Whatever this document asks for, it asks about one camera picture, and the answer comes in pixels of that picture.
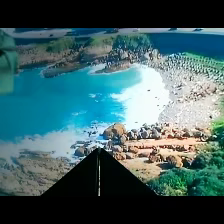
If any green garment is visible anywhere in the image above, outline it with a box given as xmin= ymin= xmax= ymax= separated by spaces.
xmin=0 ymin=29 xmax=19 ymax=95

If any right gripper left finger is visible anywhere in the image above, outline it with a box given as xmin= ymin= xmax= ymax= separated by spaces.
xmin=41 ymin=147 xmax=99 ymax=197

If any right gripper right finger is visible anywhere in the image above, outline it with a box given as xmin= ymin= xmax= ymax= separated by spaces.
xmin=99 ymin=147 xmax=158 ymax=197

